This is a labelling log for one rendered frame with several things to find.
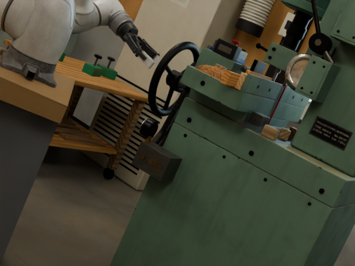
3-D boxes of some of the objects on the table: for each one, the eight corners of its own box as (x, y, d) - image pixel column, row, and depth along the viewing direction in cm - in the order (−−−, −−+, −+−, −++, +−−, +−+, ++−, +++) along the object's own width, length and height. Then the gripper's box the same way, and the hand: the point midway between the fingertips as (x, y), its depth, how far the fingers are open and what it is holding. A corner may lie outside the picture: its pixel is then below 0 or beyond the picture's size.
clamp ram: (239, 79, 232) (249, 56, 230) (256, 88, 229) (267, 64, 227) (228, 76, 224) (239, 51, 222) (246, 85, 221) (258, 60, 219)
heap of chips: (204, 70, 211) (208, 62, 210) (236, 86, 205) (240, 77, 205) (192, 66, 203) (196, 58, 203) (225, 83, 198) (230, 74, 197)
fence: (301, 106, 247) (308, 93, 246) (305, 108, 246) (311, 95, 246) (240, 90, 194) (248, 73, 193) (244, 92, 193) (252, 75, 193)
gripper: (115, 16, 251) (150, 56, 243) (146, 27, 271) (178, 64, 263) (103, 30, 254) (137, 70, 246) (134, 40, 274) (166, 78, 266)
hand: (155, 64), depth 255 cm, fingers open, 10 cm apart
